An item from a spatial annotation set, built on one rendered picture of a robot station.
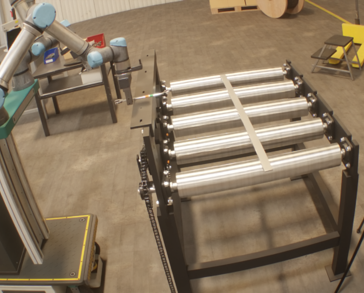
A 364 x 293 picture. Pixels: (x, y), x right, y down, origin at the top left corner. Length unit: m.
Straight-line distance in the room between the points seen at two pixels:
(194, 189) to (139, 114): 0.39
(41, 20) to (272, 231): 2.03
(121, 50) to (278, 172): 0.89
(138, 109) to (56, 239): 1.15
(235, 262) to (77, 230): 1.06
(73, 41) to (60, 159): 2.56
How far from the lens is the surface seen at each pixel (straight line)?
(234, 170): 1.97
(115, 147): 4.42
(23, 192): 2.67
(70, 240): 2.77
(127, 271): 2.90
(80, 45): 2.10
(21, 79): 2.45
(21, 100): 2.27
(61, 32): 2.06
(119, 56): 2.06
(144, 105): 2.07
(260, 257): 2.32
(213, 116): 2.48
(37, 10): 1.84
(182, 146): 2.22
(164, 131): 2.48
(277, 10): 8.79
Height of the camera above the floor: 1.94
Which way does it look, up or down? 27 degrees down
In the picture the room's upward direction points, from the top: 11 degrees counter-clockwise
